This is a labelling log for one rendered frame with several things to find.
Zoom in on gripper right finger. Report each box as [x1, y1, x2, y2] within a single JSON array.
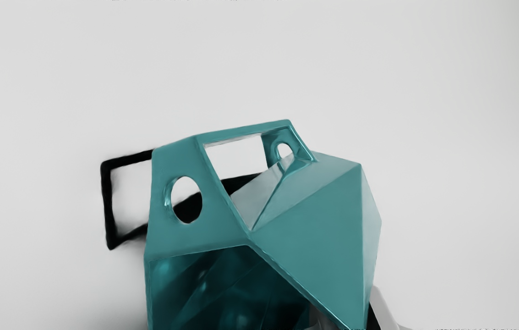
[[366, 286, 415, 330]]

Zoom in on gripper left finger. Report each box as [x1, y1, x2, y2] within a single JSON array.
[[306, 306, 339, 330]]

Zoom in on teal faceted mug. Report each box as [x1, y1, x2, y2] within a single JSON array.
[[144, 119, 382, 330]]

